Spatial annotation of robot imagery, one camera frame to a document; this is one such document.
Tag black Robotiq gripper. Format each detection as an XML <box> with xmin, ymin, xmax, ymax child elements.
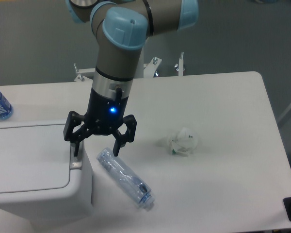
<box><xmin>63</xmin><ymin>87</ymin><xmax>137</xmax><ymax>157</ymax></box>

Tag white push-lid trash can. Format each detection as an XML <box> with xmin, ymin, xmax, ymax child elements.
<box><xmin>0</xmin><ymin>119</ymin><xmax>94</xmax><ymax>233</ymax></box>

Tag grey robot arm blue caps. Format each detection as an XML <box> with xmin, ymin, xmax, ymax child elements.
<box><xmin>64</xmin><ymin>0</ymin><xmax>199</xmax><ymax>156</ymax></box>

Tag empty clear plastic bottle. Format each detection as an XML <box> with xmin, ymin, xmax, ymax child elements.
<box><xmin>97</xmin><ymin>148</ymin><xmax>155</xmax><ymax>211</ymax></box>

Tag crumpled white paper wad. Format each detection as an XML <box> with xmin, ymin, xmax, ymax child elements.
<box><xmin>167</xmin><ymin>127</ymin><xmax>198</xmax><ymax>156</ymax></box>

